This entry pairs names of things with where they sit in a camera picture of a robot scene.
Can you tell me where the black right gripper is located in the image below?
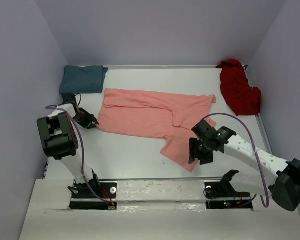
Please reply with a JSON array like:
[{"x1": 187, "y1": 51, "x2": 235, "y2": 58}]
[{"x1": 188, "y1": 137, "x2": 214, "y2": 165}]

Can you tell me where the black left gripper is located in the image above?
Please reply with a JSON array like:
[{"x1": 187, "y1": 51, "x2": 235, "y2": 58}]
[{"x1": 71, "y1": 107, "x2": 98, "y2": 130}]

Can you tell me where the pink t-shirt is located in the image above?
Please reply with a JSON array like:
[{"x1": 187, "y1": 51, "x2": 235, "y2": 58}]
[{"x1": 97, "y1": 88, "x2": 217, "y2": 172}]

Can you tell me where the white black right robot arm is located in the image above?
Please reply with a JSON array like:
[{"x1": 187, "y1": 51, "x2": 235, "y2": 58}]
[{"x1": 188, "y1": 119, "x2": 300, "y2": 212}]

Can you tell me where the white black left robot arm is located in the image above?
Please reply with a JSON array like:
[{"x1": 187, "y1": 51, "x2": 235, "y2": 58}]
[{"x1": 36, "y1": 93, "x2": 105, "y2": 202}]

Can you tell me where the folded teal t-shirt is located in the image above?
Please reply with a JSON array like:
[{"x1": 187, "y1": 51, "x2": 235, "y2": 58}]
[{"x1": 59, "y1": 65, "x2": 109, "y2": 95}]

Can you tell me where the crumpled red t-shirt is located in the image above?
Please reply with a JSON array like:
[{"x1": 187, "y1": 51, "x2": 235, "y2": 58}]
[{"x1": 216, "y1": 59, "x2": 262, "y2": 116}]

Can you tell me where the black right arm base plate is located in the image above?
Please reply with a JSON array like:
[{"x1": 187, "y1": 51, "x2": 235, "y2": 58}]
[{"x1": 203, "y1": 181, "x2": 253, "y2": 210}]

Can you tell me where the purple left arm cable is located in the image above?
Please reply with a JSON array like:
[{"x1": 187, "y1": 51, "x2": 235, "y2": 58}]
[{"x1": 44, "y1": 104, "x2": 113, "y2": 205}]

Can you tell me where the aluminium front rail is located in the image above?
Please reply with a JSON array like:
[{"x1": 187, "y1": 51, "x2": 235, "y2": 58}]
[{"x1": 100, "y1": 177, "x2": 208, "y2": 182}]

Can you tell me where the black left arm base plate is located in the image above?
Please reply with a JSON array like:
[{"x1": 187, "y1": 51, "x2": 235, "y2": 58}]
[{"x1": 68, "y1": 181, "x2": 118, "y2": 211}]

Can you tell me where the white table edge rail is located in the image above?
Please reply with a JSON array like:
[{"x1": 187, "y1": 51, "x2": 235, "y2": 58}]
[{"x1": 105, "y1": 65, "x2": 217, "y2": 70}]

